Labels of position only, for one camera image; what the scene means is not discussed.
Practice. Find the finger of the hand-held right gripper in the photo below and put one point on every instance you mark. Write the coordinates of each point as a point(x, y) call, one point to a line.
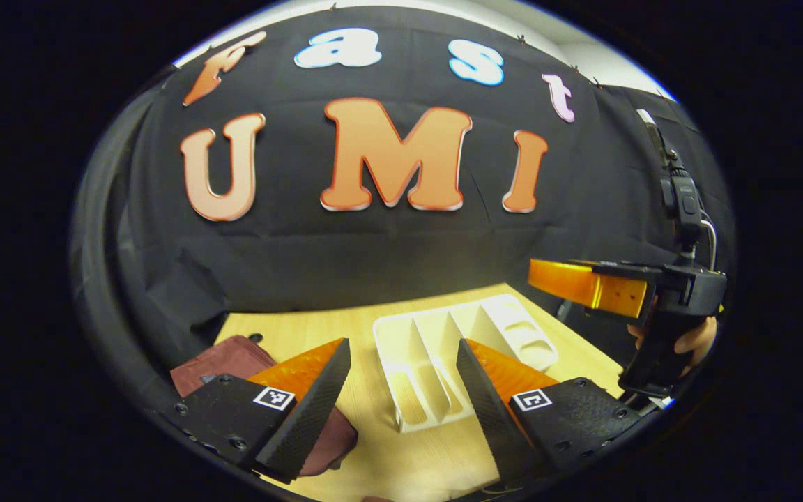
point(562, 279)

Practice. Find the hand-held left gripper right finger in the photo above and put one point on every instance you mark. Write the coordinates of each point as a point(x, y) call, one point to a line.
point(488, 418)

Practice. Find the maroon schoolbag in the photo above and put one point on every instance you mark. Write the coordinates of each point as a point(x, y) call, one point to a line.
point(234, 355)

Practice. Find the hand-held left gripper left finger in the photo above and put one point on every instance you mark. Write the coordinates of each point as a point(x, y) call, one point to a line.
point(318, 411)

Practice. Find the white bookshelf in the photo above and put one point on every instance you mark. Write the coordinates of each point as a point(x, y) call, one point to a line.
point(401, 348)

